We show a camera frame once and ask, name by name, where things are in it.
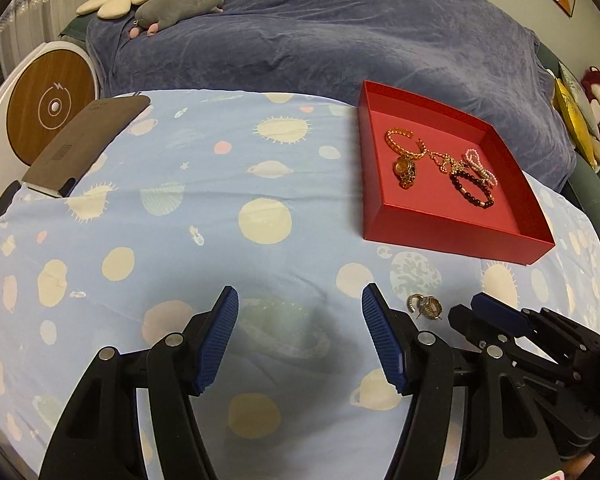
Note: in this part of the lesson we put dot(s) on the round wooden white device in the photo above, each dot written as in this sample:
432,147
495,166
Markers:
38,98

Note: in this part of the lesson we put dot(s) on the flower shaped cushion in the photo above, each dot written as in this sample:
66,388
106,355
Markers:
108,9

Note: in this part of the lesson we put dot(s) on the yellow gold cushion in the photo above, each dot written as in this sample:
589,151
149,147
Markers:
575,123

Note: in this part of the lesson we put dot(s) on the white sheer curtain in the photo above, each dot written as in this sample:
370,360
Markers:
25,24

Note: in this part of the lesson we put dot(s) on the person's right hand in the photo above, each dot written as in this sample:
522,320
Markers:
584,466

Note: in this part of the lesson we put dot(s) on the blue planet print tablecloth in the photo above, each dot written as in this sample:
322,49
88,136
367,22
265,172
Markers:
261,192

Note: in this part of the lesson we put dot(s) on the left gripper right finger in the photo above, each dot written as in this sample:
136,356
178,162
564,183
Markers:
503,434

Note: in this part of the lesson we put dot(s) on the grey plush toy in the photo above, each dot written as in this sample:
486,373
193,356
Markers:
155,15

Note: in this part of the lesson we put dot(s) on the red jewelry tray box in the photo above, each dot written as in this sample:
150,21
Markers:
469,197

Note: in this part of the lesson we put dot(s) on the silver green cushion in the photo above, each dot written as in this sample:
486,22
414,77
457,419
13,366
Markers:
579,96

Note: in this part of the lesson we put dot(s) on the blue-grey sofa blanket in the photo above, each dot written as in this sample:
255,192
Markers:
468,54

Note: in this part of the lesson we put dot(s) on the amber gold pendant brooch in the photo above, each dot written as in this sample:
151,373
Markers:
405,171

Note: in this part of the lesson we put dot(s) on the red monkey plush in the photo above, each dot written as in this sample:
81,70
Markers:
591,85

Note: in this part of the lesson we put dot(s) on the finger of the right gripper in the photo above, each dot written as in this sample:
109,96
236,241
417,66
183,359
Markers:
485,329
559,337

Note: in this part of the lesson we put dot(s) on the gold chain bangle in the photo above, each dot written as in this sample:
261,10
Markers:
404,144

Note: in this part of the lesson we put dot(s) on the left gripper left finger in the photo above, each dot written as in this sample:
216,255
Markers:
98,433

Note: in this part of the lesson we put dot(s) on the gold hoop earring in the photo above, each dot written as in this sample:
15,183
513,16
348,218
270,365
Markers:
427,306

